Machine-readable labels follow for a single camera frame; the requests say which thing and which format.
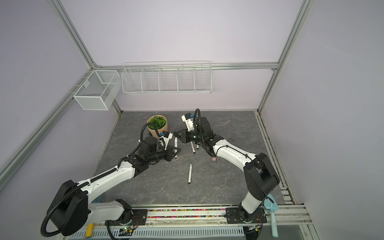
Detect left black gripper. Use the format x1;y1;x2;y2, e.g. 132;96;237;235
147;144;181;164

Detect potted green plant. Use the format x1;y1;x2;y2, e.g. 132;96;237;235
147;115;168;139

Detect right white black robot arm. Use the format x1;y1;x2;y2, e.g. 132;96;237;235
174;113;280;223

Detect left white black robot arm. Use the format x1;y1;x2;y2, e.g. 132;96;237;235
40;137;181;237

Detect white mesh box basket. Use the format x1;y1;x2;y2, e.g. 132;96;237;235
74;70;122;111

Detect teal garden trowel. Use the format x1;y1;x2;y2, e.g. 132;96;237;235
264;194;279;238

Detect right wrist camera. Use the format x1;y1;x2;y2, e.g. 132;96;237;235
182;113;196;132

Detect white wire shelf basket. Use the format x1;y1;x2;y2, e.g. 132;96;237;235
122;61;213;94

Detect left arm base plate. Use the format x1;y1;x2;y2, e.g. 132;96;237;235
110;209;148;226

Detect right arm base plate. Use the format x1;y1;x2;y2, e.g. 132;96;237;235
224;207;267;224

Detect white perforated cable tray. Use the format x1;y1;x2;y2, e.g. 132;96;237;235
67;226;246;240

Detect yellow handled blue tool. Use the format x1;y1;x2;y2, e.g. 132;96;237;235
85;224;94;239

